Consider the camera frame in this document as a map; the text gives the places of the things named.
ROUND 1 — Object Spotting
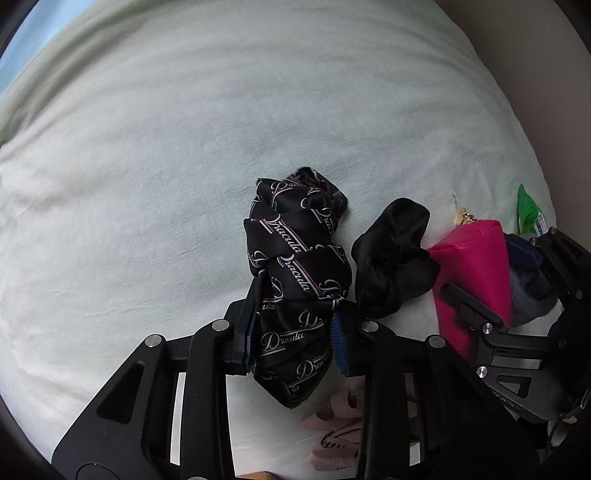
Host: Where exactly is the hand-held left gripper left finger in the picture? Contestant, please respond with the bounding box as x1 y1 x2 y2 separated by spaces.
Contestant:
52 295 260 480

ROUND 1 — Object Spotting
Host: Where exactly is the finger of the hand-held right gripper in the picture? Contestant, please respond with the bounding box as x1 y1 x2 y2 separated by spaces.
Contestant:
440 282 514 370
505 230 591 301

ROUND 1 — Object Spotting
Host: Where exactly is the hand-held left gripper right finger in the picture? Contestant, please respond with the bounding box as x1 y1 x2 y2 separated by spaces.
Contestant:
329 308 542 480

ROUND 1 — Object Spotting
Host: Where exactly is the magenta zip pouch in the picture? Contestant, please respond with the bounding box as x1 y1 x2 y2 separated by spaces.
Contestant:
427 209 513 363

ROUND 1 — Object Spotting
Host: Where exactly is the black printed silk scarf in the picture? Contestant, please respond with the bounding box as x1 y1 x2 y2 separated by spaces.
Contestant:
243 168 353 409

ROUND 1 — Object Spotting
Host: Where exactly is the grey cloth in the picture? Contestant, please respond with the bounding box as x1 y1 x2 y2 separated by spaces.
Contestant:
509 266 562 326

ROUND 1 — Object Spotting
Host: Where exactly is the green plastic packet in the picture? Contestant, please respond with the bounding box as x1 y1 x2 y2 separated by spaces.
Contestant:
516 184 550 237

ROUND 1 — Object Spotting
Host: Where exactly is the pink hair claw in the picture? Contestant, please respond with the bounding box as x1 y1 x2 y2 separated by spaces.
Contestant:
302 388 366 433

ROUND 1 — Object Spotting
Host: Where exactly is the black satin scrunchie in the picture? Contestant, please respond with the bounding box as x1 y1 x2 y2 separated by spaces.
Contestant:
351 198 441 320

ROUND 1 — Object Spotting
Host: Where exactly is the beige pink printed garment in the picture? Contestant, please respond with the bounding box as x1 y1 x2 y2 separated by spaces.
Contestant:
305 422 366 472

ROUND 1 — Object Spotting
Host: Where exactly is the pale green bed sheet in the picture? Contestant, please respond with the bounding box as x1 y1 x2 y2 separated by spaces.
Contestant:
0 0 560 480

